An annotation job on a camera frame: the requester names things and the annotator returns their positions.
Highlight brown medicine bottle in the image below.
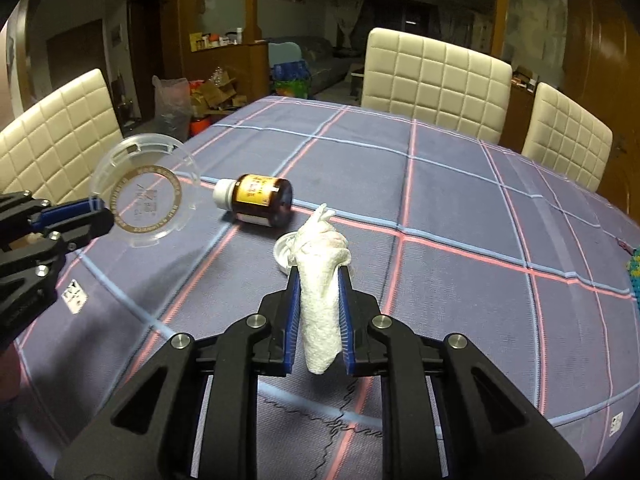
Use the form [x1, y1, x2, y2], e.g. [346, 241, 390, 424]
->
[212, 173, 293, 228]

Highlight white cloth towel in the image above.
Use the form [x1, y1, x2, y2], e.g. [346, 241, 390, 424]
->
[289, 203, 353, 375]

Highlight grey sofa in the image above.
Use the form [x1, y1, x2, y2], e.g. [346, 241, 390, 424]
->
[300, 35, 363, 93]

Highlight white bottle cap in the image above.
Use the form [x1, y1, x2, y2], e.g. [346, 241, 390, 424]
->
[274, 231, 301, 276]

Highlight row of small bottles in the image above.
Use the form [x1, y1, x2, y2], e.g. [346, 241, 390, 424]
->
[190, 27, 246, 52]

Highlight wooden partition cabinet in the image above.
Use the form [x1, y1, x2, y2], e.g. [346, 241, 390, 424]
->
[175, 0, 271, 106]

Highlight cardboard box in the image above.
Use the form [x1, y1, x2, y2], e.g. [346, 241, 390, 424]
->
[190, 75, 246, 113]

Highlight person's left forearm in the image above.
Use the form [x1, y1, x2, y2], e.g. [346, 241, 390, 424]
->
[0, 347, 23, 406]

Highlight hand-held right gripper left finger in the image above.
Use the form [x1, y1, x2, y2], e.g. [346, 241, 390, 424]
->
[54, 265, 302, 480]

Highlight clear round plastic lid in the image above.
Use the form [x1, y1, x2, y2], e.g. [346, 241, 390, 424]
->
[89, 132, 202, 249]

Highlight patterned curtain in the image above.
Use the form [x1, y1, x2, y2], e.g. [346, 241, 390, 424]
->
[332, 0, 368, 51]

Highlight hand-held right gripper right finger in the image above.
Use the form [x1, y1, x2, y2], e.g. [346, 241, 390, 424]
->
[337, 265, 586, 480]

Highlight colourful beaded tissue box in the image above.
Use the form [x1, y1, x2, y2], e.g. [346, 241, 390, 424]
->
[622, 247, 640, 311]

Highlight plaid purple tablecloth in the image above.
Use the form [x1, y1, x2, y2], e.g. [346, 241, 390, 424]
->
[15, 95, 640, 480]

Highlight translucent plastic bag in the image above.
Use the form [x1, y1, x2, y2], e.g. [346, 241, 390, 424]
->
[151, 76, 193, 138]

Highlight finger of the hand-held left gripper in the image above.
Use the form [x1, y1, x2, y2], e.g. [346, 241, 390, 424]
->
[30, 207, 115, 256]
[0, 191, 106, 226]

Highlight cream quilted dining chair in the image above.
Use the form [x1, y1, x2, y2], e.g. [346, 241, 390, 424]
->
[521, 82, 613, 193]
[361, 27, 513, 145]
[0, 69, 123, 206]

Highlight blue green printed package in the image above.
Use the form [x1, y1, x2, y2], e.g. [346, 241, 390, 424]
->
[272, 60, 313, 98]

